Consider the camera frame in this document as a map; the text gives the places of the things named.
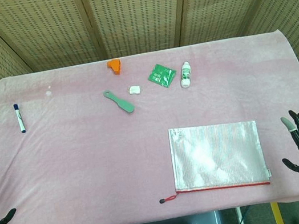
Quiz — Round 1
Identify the silver mesh zipper pouch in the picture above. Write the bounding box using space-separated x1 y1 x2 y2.
147 112 273 205

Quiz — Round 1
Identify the blue whiteboard marker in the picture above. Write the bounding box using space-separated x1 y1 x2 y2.
13 103 28 134

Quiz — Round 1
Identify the pink table cloth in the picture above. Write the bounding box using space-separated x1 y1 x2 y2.
0 24 299 224

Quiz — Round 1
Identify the white table leg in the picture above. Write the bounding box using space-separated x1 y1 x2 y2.
235 207 245 224

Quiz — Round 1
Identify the white bottle green label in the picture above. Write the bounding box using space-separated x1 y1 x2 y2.
177 61 195 89

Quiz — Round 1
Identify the green shoehorn tool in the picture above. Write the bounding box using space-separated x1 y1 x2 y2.
102 86 136 118

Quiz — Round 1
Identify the orange plastic block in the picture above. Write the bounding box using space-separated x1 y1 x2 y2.
106 58 124 77

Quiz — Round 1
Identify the white eraser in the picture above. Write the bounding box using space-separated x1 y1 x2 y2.
128 84 142 96

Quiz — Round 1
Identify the green sachet packet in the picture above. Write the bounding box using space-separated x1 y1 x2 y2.
146 60 179 91

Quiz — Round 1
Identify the bamboo folding screen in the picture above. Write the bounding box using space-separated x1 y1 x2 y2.
0 0 299 203

